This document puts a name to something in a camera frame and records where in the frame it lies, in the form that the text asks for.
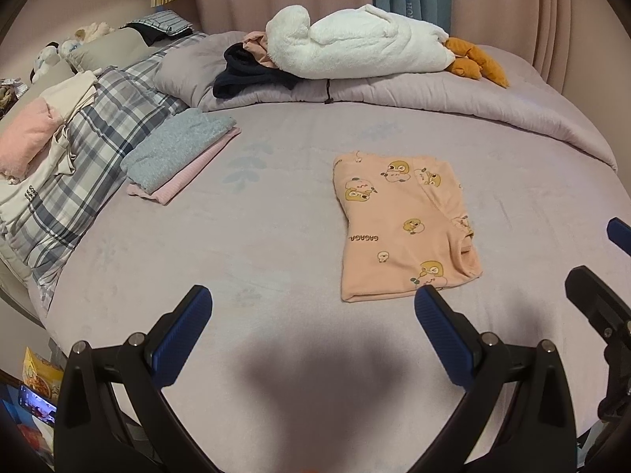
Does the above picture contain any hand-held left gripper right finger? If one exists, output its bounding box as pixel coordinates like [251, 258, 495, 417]
[409, 285, 579, 473]

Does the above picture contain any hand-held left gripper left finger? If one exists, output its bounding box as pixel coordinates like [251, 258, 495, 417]
[53, 285, 218, 473]

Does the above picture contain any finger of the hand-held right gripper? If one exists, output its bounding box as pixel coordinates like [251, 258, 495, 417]
[564, 266, 631, 350]
[606, 217, 631, 247]

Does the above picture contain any orange printed shirt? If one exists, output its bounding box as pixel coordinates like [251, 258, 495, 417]
[332, 150, 485, 304]

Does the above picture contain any lavender bed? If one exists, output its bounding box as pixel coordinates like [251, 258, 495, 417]
[27, 42, 631, 459]

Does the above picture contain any yellow snack packet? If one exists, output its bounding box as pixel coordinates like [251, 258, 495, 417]
[21, 347, 65, 402]

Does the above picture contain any smartphone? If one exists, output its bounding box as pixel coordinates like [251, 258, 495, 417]
[17, 385, 57, 427]

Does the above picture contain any folded pink cloth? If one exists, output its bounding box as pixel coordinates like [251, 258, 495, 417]
[127, 125, 242, 205]

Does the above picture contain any folded grey-blue towel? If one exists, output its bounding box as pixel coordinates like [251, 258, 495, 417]
[121, 107, 237, 193]

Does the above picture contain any plaid quilt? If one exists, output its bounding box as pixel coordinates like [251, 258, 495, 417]
[0, 32, 210, 311]

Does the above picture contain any lavender duvet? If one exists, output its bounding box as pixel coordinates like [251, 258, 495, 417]
[154, 31, 619, 173]

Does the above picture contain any pink drape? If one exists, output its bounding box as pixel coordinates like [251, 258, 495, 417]
[446, 0, 607, 89]

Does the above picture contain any pink fluffy garment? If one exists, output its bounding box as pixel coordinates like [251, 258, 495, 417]
[0, 97, 64, 181]

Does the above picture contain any navy garment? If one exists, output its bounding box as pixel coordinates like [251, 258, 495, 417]
[213, 43, 299, 100]

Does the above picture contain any cream garment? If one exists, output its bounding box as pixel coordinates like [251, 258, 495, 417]
[0, 70, 99, 230]

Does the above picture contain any floral patterned cloth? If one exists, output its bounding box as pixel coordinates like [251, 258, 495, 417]
[0, 78, 28, 119]

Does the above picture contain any beige pillow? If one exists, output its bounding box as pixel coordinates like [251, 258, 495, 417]
[66, 27, 159, 72]

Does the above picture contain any white plush goose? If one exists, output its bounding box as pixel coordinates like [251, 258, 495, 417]
[265, 4, 510, 89]

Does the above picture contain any white plush dog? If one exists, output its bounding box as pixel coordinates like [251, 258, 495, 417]
[30, 44, 62, 82]

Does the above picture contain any striped pillow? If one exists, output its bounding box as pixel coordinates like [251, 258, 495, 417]
[119, 10, 195, 45]

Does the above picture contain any cream plush toy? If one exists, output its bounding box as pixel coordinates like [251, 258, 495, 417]
[60, 21, 116, 57]

